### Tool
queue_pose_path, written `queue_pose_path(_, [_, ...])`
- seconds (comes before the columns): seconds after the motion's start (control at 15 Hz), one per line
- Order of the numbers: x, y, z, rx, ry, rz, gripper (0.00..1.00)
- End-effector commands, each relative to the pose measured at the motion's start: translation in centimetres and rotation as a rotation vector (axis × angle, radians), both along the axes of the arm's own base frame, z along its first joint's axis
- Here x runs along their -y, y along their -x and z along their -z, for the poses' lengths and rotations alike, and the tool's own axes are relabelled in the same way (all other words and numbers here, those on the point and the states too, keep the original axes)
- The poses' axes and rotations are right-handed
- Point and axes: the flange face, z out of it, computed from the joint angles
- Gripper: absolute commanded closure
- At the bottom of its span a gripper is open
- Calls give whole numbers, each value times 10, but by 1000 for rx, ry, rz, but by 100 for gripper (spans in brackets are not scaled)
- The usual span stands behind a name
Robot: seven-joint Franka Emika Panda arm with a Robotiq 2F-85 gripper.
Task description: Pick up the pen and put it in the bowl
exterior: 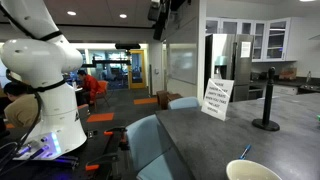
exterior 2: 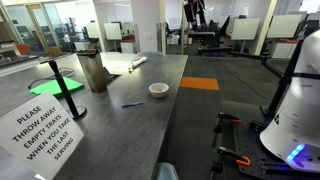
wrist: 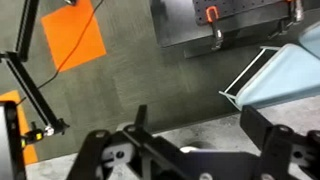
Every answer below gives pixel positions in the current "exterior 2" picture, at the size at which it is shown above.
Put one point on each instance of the blue pen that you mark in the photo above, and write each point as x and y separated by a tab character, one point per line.
132	104

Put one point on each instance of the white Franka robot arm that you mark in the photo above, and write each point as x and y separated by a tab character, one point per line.
296	110

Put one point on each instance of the small white bowl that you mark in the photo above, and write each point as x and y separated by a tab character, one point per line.
159	90

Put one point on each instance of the white paper roll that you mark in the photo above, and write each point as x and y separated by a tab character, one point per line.
137	62

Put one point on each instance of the tall metal bin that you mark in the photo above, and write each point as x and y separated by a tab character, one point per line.
94	73

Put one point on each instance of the black workbench with equipment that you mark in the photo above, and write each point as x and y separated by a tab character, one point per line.
208	41

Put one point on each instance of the small white partition board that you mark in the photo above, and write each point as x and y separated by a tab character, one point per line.
112	31

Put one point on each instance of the grey chair back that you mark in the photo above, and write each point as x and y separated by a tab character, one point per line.
165	171

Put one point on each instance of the green flat pad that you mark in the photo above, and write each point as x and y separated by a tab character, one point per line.
50	86

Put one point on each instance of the wide white cabinet red top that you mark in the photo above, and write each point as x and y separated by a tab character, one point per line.
283	50

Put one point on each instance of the white printed paper sign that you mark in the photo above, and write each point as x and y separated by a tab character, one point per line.
36	133

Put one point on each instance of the wide white partition board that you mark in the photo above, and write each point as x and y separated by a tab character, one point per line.
284	26

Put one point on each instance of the orange bin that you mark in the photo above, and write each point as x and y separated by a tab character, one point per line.
23	49

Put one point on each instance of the white wall switch plate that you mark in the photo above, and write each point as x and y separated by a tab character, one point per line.
148	36

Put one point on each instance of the black post stand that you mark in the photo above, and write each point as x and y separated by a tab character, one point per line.
65	90

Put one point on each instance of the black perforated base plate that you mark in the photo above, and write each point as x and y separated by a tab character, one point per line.
248	146

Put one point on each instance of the black camera tripod stand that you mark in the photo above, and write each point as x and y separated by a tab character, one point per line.
283	83

